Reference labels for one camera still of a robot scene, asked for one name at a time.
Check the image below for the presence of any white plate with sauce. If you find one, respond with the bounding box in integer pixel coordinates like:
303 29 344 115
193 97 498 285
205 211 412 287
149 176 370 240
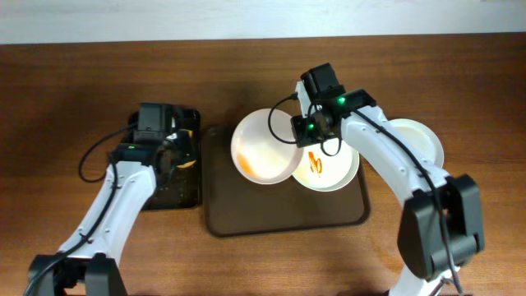
390 118 445 168
230 109 303 185

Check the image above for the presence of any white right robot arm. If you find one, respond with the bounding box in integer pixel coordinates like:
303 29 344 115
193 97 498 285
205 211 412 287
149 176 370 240
290 86 485 295

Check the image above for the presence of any small black tray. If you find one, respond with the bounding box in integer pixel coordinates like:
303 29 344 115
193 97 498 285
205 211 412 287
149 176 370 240
119 104 201 211

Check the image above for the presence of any yellow green sponge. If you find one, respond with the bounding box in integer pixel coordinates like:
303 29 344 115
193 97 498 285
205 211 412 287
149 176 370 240
176 160 196 169

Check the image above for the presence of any white round plate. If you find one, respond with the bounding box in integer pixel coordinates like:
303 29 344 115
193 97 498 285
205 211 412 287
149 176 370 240
293 139 360 192

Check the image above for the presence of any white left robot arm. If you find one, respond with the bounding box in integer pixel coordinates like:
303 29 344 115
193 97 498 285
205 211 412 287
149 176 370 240
24 131 200 295

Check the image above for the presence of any brown plastic serving tray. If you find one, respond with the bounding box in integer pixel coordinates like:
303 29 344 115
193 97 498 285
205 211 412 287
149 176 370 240
201 127 371 238

